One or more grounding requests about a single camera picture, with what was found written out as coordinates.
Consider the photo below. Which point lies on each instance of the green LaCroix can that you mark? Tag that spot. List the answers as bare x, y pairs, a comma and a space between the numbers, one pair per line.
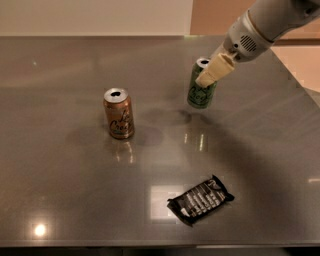
199, 97

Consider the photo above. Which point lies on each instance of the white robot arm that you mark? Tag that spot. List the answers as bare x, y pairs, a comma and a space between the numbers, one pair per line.
286, 15

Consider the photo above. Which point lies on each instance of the black rxbar chocolate wrapper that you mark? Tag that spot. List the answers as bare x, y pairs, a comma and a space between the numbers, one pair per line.
199, 201

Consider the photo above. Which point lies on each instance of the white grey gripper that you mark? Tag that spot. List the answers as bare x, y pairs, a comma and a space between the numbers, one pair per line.
242, 40

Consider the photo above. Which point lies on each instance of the orange LaCroix can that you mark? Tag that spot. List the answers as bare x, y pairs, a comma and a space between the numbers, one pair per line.
118, 109

